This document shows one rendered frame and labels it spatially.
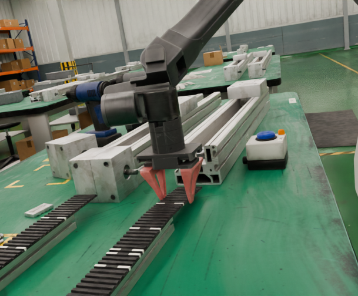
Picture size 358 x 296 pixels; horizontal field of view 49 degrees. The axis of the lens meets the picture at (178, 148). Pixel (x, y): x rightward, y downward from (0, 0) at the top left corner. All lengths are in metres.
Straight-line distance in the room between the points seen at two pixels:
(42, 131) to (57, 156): 2.25
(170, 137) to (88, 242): 0.22
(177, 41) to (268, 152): 0.32
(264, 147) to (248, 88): 0.51
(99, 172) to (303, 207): 0.40
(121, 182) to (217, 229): 0.27
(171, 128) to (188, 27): 0.19
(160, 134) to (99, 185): 0.22
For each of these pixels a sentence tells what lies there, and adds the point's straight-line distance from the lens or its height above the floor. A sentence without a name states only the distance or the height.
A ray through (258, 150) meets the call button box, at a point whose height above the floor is 0.82.
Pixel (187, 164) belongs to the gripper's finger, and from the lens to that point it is 0.65.
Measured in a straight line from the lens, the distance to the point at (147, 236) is 0.58.
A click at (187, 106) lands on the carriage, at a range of 1.20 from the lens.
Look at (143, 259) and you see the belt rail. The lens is 0.57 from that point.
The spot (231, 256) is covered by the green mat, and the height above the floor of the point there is 0.78.
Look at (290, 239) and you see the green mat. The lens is 0.60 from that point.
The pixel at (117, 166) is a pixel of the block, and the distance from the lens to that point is 0.81.
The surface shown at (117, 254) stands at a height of 0.81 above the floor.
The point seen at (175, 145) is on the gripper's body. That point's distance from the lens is 0.66.
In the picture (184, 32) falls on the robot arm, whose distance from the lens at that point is 0.72.
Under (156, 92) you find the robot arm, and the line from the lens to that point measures 0.64.
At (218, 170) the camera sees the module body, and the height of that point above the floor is 0.81.
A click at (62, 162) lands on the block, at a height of 0.83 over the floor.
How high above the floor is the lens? 1.07
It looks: 14 degrees down
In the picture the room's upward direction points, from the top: 9 degrees counter-clockwise
